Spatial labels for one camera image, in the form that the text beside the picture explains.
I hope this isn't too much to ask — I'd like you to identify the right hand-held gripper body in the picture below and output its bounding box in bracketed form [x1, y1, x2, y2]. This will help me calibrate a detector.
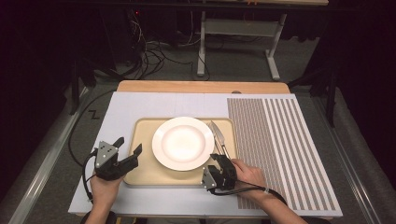
[201, 161, 238, 191]

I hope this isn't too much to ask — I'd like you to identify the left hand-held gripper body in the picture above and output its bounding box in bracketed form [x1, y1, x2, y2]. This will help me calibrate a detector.
[93, 141, 140, 182]

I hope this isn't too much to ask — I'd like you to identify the beige plastic tray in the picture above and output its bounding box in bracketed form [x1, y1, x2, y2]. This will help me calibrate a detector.
[123, 117, 237, 188]

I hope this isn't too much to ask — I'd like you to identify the silver metal knife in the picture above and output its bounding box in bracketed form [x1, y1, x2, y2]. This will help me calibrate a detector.
[210, 119, 232, 161]

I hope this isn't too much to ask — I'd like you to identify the white round plate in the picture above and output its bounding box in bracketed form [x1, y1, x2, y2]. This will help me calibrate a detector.
[151, 116, 207, 172]

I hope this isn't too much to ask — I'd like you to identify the person's right hand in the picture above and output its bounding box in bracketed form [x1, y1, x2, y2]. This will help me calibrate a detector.
[232, 158, 269, 201]

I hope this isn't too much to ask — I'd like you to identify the person's left hand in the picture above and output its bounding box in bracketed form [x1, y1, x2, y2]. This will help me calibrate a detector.
[89, 175, 124, 204]

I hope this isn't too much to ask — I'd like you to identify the white board sheet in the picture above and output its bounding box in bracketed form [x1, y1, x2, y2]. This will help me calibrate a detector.
[67, 91, 344, 218]

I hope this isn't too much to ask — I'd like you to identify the brown striped woven placemat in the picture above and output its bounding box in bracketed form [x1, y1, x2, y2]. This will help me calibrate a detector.
[227, 97, 338, 211]

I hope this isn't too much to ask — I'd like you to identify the black stand leg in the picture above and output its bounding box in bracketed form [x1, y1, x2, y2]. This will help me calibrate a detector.
[287, 66, 340, 128]
[68, 57, 98, 116]

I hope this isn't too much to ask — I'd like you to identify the wooden table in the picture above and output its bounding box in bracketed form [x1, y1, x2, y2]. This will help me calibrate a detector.
[116, 79, 291, 94]

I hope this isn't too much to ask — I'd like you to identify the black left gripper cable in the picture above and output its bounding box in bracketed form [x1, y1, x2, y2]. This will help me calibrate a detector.
[81, 148, 99, 203]

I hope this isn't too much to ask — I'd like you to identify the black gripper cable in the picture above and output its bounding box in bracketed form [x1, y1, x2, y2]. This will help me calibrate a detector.
[207, 183, 289, 206]
[81, 148, 99, 203]

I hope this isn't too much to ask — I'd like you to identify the black floor cable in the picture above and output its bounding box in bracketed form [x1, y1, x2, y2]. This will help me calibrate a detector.
[67, 89, 117, 167]

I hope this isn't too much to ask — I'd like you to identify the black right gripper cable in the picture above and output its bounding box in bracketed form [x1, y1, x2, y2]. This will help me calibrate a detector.
[207, 183, 289, 206]

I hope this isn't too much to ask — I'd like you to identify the aluminium floor rail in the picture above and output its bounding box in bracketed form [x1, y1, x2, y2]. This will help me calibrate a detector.
[311, 92, 376, 224]
[8, 86, 91, 224]

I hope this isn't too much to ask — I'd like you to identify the tangle of black cables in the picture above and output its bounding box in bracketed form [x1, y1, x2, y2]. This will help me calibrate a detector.
[122, 8, 208, 82]

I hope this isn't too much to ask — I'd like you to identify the white metal desk frame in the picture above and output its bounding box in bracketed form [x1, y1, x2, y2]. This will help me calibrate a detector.
[196, 11, 288, 82]

